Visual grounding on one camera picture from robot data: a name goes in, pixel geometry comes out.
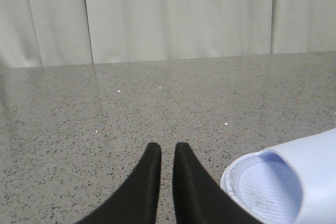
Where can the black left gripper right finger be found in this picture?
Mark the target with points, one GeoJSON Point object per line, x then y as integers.
{"type": "Point", "coordinates": [197, 197]}

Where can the light blue slipper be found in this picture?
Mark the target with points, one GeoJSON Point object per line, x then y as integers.
{"type": "Point", "coordinates": [293, 182]}

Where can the white curtain backdrop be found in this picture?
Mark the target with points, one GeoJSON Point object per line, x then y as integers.
{"type": "Point", "coordinates": [39, 33]}

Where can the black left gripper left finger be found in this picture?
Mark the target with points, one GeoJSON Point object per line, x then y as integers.
{"type": "Point", "coordinates": [136, 200]}

